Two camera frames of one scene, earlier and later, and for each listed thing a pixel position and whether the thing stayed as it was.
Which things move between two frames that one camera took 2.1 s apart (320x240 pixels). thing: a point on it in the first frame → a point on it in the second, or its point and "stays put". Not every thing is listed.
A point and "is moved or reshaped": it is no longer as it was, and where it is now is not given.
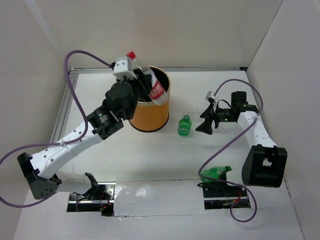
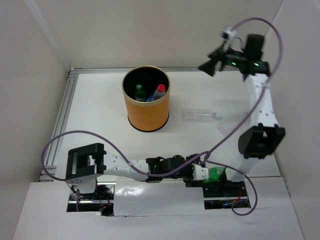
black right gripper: x=208 y=113 → x=209 y=67
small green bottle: x=184 y=126 is moved or reshaped
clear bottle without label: x=194 y=114 stays put
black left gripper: x=143 y=81 → x=192 y=183
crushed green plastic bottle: x=213 y=172 stays put
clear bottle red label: x=157 y=93 is moved or reshaped
